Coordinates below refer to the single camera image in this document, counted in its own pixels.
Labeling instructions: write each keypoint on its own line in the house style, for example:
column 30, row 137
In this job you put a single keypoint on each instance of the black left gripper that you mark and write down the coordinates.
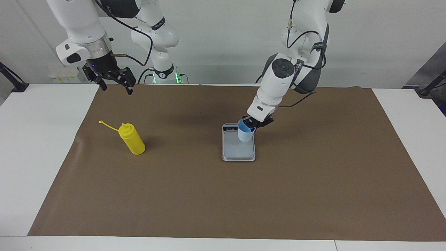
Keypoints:
column 257, row 123

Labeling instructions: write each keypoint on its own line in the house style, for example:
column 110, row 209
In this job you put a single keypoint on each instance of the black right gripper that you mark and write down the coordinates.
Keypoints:
column 102, row 66

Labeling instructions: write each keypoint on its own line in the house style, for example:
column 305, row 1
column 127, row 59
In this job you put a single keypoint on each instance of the light blue plastic cup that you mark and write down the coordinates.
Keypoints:
column 244, row 136

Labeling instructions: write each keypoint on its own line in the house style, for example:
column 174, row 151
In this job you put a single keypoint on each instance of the yellow squeeze bottle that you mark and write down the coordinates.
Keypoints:
column 134, row 143

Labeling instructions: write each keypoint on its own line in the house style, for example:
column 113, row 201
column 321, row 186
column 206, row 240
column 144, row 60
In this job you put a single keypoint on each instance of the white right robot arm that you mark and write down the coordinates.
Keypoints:
column 78, row 21

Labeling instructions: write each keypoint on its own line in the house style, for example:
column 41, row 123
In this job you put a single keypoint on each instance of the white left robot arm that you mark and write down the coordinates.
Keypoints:
column 278, row 83

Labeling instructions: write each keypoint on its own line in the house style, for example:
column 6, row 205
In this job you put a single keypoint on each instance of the silver digital kitchen scale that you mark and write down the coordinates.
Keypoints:
column 238, row 151

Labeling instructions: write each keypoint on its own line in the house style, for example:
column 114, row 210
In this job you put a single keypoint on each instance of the white power strip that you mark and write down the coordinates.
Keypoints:
column 66, row 77

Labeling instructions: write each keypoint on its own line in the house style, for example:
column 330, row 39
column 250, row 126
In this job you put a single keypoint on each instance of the brown paper table mat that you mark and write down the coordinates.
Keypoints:
column 223, row 202

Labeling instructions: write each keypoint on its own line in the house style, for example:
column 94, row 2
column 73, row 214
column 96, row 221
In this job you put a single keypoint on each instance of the black clamp stand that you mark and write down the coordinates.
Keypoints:
column 428, row 89
column 15, row 83

